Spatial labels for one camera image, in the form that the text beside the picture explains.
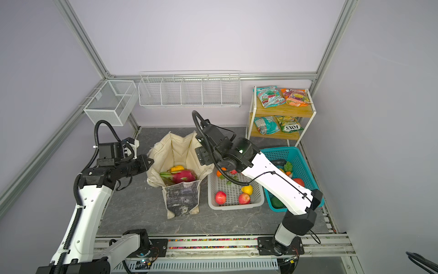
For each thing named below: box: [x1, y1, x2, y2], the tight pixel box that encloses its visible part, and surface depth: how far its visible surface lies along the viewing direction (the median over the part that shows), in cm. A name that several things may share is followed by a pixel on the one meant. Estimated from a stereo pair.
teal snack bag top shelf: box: [253, 86, 287, 109], surface depth 86 cm
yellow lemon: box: [241, 184, 254, 196], surface depth 88 cm
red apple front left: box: [215, 190, 227, 205], surface depth 85 cm
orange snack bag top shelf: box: [280, 88, 311, 107], surface depth 84 cm
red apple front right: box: [238, 192, 251, 205], surface depth 84 cm
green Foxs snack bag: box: [274, 115, 304, 134], surface depth 98 cm
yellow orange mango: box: [170, 164, 185, 172], surface depth 94 cm
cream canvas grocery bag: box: [146, 130, 215, 220], surface depth 80 cm
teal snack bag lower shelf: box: [253, 115, 281, 135], surface depth 98 cm
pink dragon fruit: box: [159, 170, 197, 184], surface depth 88 cm
